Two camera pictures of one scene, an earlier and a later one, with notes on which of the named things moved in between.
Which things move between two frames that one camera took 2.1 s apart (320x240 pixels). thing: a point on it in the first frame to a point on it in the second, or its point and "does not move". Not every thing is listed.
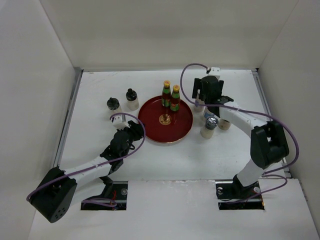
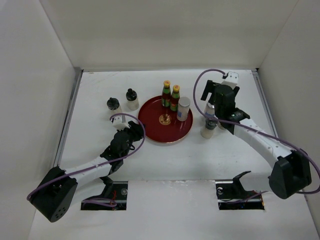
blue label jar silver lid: (200, 109) to (183, 107)
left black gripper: (136, 130) does not move
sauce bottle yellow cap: (166, 94) does not move
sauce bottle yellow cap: (175, 103) does not move
